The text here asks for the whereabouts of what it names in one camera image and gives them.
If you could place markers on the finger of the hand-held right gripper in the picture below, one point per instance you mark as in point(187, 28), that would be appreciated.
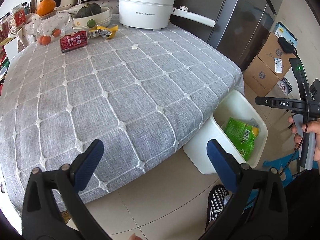
point(263, 101)

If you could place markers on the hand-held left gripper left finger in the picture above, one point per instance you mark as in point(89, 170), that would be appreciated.
point(88, 165)

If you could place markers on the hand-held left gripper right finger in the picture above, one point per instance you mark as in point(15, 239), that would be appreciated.
point(222, 165)

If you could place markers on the white trash bin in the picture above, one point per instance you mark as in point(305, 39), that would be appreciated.
point(200, 152)

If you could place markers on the green snack packet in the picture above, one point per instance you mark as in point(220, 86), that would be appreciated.
point(237, 130)

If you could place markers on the person's right hand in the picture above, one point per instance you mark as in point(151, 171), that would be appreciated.
point(315, 137)

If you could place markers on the person's left hand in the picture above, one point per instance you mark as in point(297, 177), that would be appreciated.
point(132, 237)

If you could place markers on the small grey product box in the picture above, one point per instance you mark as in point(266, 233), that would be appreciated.
point(285, 87)

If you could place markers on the large cardboard box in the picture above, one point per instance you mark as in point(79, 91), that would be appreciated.
point(260, 77)

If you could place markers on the striped slipper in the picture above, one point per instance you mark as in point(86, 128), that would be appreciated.
point(217, 202)

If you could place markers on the cardboard box with white label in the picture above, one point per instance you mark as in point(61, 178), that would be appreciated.
point(271, 52)

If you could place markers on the blue plastic stool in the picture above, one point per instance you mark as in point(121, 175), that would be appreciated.
point(273, 163)

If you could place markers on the black adapter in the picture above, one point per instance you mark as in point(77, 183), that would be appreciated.
point(286, 45)

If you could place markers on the blue white product box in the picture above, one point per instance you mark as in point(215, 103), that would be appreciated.
point(281, 32)

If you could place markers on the grey checked tablecloth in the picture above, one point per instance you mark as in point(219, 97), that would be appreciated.
point(125, 92)

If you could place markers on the grey refrigerator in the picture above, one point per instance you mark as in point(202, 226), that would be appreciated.
point(237, 17)

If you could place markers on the person's dark pants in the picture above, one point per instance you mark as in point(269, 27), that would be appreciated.
point(305, 205)

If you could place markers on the small paper scrap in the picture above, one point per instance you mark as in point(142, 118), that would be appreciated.
point(135, 47)

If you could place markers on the small orange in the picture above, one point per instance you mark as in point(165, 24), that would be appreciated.
point(45, 40)
point(56, 32)

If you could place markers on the yellow wrapper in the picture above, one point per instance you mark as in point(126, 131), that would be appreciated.
point(113, 28)

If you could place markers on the green lime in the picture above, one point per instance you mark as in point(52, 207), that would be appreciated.
point(90, 23)

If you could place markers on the white floral cloth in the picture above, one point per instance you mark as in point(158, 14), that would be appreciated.
point(26, 33)

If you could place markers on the glass jar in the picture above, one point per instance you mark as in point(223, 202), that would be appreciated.
point(48, 23)

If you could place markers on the stack of white bowls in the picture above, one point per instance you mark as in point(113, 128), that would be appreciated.
point(103, 17)

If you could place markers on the white electric pot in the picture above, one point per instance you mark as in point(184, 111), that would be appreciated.
point(142, 12)

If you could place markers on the dark green pumpkin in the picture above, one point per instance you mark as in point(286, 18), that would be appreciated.
point(87, 11)

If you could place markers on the red label jar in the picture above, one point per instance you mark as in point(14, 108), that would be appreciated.
point(20, 16)
point(3, 27)

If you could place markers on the large orange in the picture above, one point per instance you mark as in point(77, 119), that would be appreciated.
point(46, 7)

